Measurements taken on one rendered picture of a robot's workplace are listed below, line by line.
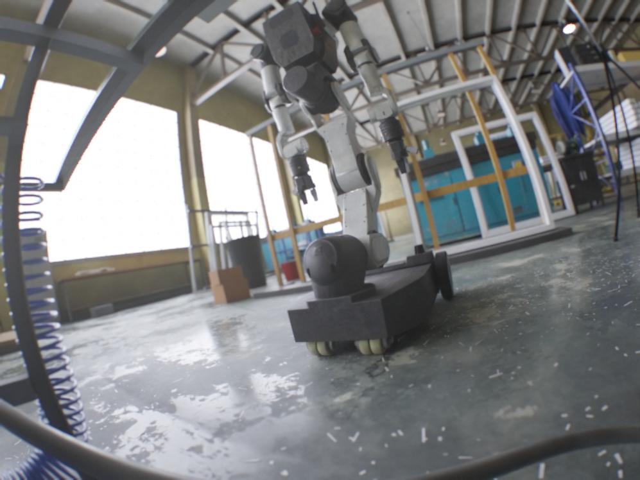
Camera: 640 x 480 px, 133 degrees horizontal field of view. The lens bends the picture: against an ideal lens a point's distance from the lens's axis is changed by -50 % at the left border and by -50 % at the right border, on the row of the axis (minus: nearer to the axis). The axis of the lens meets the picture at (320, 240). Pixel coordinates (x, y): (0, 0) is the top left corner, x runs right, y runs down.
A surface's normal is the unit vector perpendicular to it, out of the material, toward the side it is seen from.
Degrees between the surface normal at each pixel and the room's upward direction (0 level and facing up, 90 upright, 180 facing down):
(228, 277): 90
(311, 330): 90
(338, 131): 100
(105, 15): 180
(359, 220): 60
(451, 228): 90
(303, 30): 105
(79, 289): 90
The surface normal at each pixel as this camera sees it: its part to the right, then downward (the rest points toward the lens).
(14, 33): 0.22, 0.97
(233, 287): 0.70, -0.19
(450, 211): -0.44, 0.07
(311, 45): -0.41, 0.33
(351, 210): -0.53, -0.42
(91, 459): 0.16, -0.88
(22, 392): 0.87, -0.22
